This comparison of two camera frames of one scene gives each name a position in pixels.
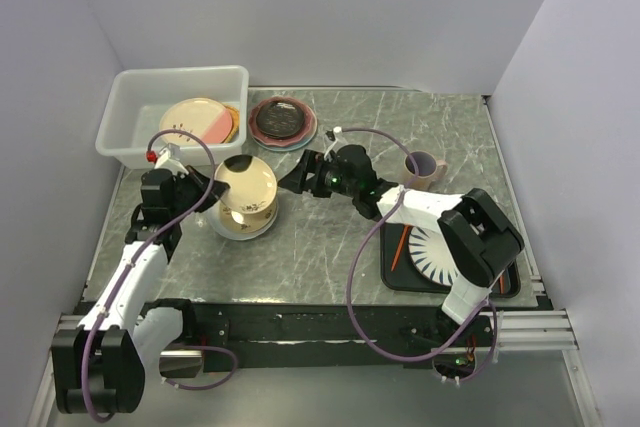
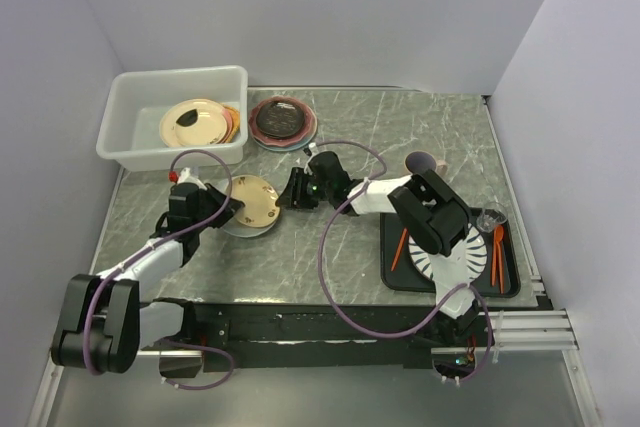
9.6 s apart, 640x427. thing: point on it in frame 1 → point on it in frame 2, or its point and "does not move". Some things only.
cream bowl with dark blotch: x=253 y=184 → x=193 y=123
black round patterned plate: x=280 y=118 does not move
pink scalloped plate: x=280 y=141 does not move
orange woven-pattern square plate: x=235 y=122 does not move
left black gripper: x=195 y=178 → x=232 y=204
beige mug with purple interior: x=429 y=169 does not move
